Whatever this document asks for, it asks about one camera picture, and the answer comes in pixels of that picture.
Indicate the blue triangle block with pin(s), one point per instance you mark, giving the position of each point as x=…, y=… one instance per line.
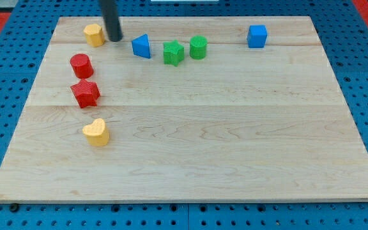
x=141, y=46

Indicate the green star block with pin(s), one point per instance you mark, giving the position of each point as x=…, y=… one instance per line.
x=173, y=53

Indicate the yellow hexagon block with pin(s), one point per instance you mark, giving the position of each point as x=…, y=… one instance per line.
x=94, y=35

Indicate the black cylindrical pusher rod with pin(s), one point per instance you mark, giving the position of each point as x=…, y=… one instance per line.
x=110, y=16

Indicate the red cylinder block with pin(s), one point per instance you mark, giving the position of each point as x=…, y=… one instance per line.
x=81, y=66

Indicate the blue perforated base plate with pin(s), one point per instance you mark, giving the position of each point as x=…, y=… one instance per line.
x=24, y=40

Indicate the green cylinder block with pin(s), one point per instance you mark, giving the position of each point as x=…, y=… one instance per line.
x=198, y=46

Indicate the yellow heart block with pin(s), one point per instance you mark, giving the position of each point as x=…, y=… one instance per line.
x=96, y=133

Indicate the blue cube block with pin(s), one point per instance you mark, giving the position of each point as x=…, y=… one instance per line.
x=257, y=36

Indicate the red star block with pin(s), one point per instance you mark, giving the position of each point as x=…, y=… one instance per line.
x=86, y=93

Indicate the light wooden board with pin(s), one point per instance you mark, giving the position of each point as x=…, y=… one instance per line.
x=242, y=125

